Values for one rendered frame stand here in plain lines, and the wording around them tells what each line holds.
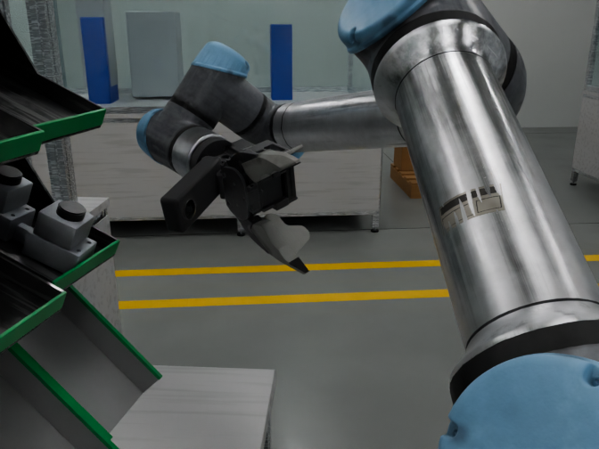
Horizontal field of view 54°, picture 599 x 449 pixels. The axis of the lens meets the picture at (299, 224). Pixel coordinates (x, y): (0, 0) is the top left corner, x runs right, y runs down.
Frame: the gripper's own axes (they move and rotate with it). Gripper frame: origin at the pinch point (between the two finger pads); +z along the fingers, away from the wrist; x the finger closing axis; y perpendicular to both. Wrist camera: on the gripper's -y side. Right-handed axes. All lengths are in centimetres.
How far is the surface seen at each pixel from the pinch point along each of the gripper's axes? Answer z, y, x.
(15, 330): -3.9, -29.9, -2.0
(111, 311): -136, 16, 110
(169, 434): -17.2, -15.2, 39.5
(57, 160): -141, 17, 48
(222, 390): -21.2, -2.9, 43.0
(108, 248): -16.7, -15.9, 3.0
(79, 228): -14.5, -18.9, -2.4
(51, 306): -6.7, -26.0, -0.6
